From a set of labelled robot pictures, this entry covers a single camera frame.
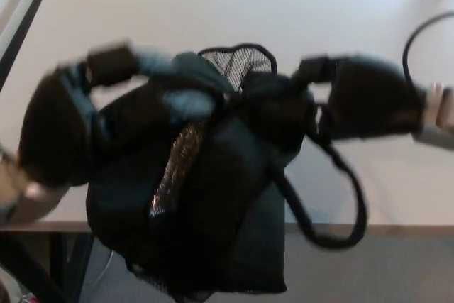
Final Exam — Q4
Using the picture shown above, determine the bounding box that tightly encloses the thin white floor cable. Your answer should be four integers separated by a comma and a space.
100, 248, 115, 288

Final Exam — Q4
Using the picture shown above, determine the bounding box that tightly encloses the black fabric lunch bag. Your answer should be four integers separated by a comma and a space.
84, 43, 368, 302

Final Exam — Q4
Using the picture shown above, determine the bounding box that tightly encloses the white neighbouring desk grey edge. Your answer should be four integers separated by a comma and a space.
0, 0, 60, 82

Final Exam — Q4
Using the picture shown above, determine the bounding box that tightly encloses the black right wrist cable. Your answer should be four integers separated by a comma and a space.
402, 11, 454, 88

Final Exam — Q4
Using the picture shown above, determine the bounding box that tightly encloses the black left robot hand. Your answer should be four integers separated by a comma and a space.
16, 42, 216, 190

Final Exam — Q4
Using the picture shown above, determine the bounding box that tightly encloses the black desk leg frame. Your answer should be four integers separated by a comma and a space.
0, 231, 96, 303

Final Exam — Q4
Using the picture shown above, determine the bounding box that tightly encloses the light grey rounded object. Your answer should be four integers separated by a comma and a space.
0, 266, 23, 303

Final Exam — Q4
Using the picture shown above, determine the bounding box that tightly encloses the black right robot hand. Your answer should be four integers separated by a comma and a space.
275, 53, 428, 141

